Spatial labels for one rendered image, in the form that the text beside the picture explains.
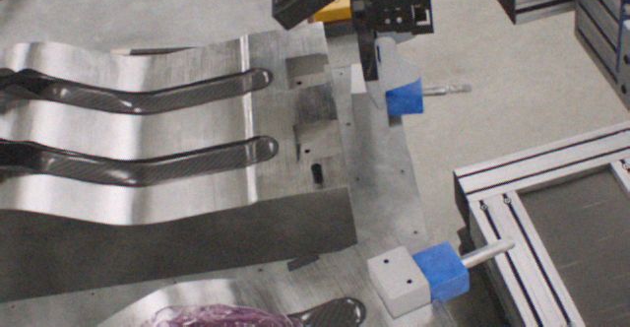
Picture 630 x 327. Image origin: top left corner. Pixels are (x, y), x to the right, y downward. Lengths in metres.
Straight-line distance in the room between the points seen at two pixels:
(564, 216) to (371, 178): 0.79
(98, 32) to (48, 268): 0.45
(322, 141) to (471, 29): 1.57
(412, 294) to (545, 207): 0.98
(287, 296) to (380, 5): 0.30
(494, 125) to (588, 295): 0.70
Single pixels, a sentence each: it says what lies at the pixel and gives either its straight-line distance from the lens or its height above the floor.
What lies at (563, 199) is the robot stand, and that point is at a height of 0.21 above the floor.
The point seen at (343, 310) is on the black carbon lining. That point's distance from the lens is 0.87.
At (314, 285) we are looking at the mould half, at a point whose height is 0.85.
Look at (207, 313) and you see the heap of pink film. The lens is 0.82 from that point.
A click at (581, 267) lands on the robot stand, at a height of 0.21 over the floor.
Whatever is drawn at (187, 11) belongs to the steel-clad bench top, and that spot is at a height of 0.80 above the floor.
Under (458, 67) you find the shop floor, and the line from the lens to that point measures 2.42.
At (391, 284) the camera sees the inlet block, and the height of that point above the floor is 0.88.
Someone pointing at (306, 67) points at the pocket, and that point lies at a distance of 1.07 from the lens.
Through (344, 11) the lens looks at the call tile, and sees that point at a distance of 1.22.
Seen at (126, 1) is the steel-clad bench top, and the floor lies 0.80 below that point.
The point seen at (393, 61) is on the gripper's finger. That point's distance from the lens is 1.02.
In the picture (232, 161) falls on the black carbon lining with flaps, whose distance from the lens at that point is 0.97.
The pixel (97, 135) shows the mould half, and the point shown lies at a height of 0.90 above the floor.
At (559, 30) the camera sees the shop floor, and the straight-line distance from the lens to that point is 2.53.
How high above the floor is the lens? 1.54
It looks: 43 degrees down
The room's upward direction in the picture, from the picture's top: 11 degrees counter-clockwise
